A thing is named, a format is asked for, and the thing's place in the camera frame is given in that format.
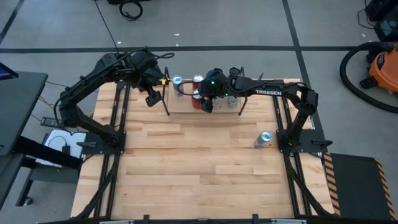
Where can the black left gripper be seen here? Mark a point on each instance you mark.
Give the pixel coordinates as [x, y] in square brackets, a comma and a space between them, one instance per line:
[149, 70]

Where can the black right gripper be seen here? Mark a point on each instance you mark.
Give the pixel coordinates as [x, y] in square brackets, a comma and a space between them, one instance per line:
[207, 105]

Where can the red soda can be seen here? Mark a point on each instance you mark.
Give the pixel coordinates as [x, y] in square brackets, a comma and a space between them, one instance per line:
[196, 81]
[196, 104]

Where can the silver blue Red Bull can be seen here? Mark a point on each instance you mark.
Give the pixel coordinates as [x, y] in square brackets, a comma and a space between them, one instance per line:
[264, 138]
[178, 88]

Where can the white Celsius can blue band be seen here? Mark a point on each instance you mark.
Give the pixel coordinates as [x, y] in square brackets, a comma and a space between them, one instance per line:
[232, 102]

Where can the white Celsius Arctic can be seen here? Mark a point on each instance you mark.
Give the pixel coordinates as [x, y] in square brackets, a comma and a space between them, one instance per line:
[234, 71]

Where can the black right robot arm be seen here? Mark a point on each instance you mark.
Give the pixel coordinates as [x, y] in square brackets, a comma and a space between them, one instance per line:
[267, 91]

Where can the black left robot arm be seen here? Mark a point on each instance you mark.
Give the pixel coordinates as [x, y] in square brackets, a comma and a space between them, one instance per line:
[81, 93]

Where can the wooden shelf with black legs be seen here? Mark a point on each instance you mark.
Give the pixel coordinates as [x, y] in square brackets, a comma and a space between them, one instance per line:
[183, 107]

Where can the white flat box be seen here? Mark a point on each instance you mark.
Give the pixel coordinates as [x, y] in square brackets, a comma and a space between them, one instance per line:
[73, 138]

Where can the small black charger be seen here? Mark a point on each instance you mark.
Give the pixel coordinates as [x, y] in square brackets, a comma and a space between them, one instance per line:
[66, 149]

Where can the black power adapter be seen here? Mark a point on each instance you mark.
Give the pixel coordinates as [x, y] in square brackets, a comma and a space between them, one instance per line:
[49, 122]

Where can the orange shop vacuum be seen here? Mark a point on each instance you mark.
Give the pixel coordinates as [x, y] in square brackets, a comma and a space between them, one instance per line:
[387, 71]
[343, 73]

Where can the black desk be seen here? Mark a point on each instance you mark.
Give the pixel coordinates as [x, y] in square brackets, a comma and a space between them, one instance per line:
[18, 109]

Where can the laptop screen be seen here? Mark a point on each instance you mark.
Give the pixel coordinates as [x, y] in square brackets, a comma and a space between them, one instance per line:
[6, 73]

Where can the black hazard striped mat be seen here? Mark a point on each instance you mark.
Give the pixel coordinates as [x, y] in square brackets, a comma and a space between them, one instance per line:
[357, 186]

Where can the black equipment case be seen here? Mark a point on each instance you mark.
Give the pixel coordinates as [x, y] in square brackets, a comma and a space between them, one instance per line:
[387, 28]

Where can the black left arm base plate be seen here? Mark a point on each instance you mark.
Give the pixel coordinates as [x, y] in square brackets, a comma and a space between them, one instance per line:
[93, 151]

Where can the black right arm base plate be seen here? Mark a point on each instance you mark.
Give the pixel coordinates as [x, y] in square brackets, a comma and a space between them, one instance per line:
[311, 149]

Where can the black aluminium rig frame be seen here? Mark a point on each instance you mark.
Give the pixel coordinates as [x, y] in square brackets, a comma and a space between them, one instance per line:
[224, 222]

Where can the white strip on frame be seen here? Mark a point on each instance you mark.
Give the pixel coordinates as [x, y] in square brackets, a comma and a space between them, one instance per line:
[116, 221]
[289, 221]

